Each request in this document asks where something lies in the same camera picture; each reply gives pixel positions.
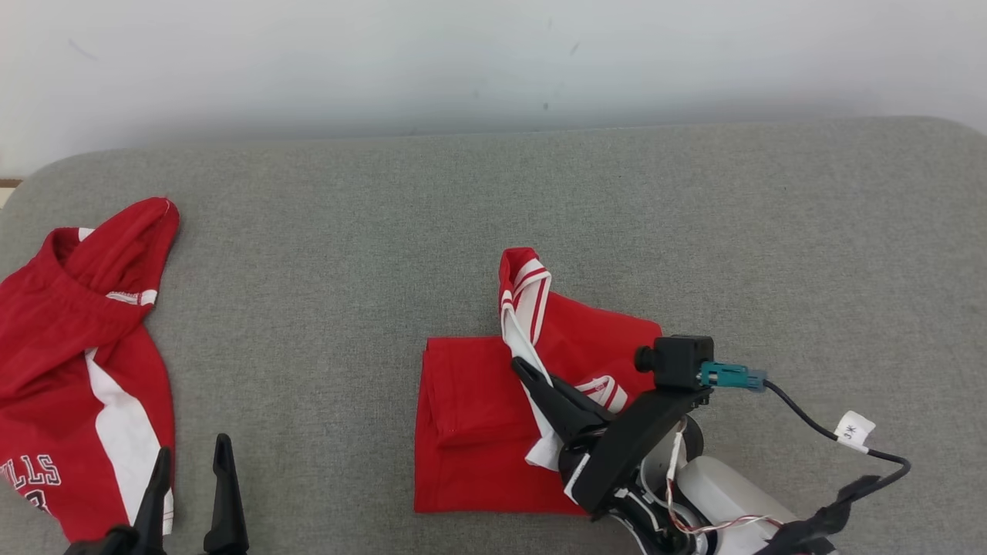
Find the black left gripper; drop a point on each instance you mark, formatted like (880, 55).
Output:
(116, 543)

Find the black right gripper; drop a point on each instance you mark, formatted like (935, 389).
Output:
(628, 455)

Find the red Bulls jersey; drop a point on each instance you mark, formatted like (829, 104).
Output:
(470, 439)

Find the red Bulls shorts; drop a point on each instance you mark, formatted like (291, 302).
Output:
(54, 362)

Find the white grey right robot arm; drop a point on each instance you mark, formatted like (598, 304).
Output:
(725, 493)

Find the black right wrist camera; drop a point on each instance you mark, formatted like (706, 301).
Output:
(678, 362)

